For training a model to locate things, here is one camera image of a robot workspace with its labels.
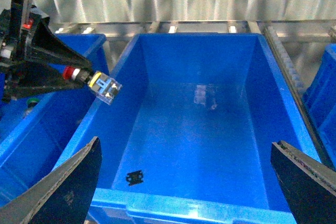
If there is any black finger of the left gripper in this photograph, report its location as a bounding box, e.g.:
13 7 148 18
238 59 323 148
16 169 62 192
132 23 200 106
4 63 84 98
31 19 92 69

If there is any blue middle bin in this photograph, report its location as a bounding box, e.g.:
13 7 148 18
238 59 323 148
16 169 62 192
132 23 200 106
59 34 318 223

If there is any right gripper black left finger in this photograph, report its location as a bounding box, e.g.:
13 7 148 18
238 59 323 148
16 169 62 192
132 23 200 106
1 136 102 223

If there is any small black clip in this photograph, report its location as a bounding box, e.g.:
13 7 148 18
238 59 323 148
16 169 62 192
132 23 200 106
125 170 143 186

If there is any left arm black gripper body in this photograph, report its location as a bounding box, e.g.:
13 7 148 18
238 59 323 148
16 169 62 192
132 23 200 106
1 0 50 67

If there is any red mushroom push button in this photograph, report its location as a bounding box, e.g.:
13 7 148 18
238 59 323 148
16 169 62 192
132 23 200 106
62 66 122 105

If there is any blue right bin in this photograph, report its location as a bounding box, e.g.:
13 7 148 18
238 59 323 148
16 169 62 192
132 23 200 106
303 44 335 165

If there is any green push button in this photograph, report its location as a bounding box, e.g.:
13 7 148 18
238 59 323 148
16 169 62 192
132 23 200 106
26 98 40 111

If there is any blue left bin with buttons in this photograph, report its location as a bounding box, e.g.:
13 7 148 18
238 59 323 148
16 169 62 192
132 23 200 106
0 34 109 206

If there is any roller conveyor track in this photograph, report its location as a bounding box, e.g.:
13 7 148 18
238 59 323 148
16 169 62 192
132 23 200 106
264 26 335 170

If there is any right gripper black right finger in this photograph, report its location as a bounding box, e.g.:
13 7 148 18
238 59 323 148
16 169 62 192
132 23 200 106
270 141 335 223

